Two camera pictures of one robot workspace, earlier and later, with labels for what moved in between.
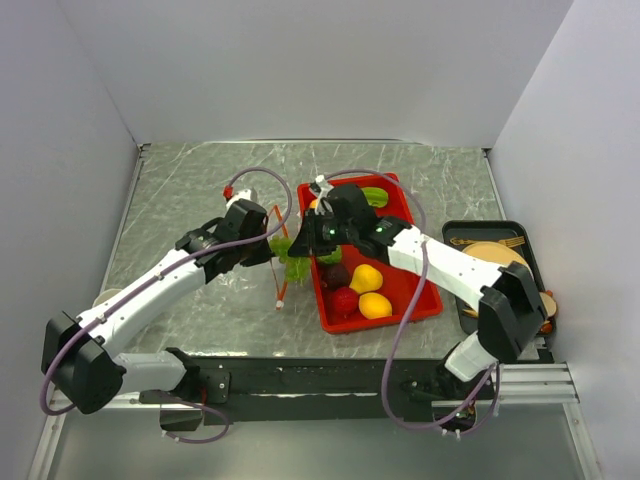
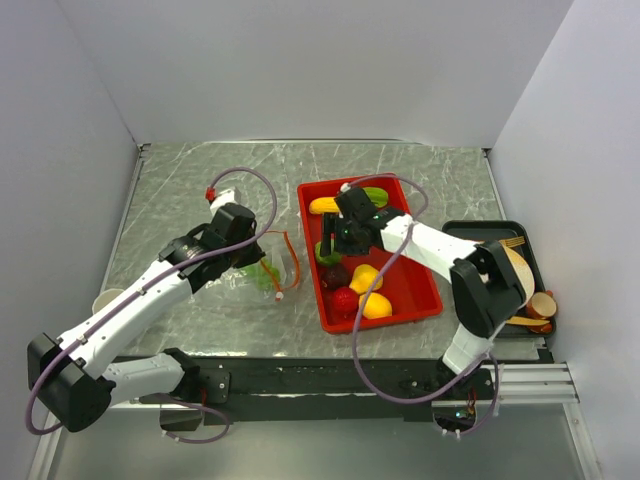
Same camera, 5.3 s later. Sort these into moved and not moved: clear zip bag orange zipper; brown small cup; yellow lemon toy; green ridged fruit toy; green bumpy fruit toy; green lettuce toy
Moved: green lettuce toy; clear zip bag orange zipper
Not moved: yellow lemon toy; brown small cup; green ridged fruit toy; green bumpy fruit toy
